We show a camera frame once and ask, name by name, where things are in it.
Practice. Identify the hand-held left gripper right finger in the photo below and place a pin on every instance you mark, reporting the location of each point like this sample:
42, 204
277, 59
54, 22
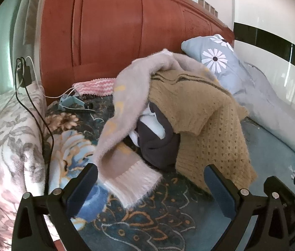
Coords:
220, 192

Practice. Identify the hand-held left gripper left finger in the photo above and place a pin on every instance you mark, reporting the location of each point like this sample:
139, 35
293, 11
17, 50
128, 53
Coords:
82, 191

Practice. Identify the fuzzy pink sweater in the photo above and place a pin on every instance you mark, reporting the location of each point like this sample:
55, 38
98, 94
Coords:
131, 89

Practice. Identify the teal floral bed blanket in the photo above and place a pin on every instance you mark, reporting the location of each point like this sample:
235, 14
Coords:
163, 214

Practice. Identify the dark grey garment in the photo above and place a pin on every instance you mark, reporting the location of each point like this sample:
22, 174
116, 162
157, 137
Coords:
158, 146

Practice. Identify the blue floral bed sheet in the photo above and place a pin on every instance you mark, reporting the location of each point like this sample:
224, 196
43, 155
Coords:
267, 104

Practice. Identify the tan knit sweater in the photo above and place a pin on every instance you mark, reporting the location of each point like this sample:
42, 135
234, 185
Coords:
202, 109

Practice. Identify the pink grey floral plush blanket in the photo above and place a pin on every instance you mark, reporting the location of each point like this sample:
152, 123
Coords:
6, 149

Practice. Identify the light blue device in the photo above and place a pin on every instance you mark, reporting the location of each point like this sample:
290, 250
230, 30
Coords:
70, 102

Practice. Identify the white garment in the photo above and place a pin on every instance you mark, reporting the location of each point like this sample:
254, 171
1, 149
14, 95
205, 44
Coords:
150, 125

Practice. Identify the pink striped knit cloth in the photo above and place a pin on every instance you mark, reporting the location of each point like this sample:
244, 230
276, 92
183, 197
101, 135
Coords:
95, 87

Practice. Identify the blue floral pillow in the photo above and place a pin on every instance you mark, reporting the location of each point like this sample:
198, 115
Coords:
223, 73

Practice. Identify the black charger plug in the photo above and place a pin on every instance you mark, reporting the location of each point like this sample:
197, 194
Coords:
26, 75

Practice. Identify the wooden headboard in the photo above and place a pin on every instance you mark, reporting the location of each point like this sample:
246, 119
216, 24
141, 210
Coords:
111, 31

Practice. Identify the wall switch panel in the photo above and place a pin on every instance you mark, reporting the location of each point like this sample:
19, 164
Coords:
207, 5

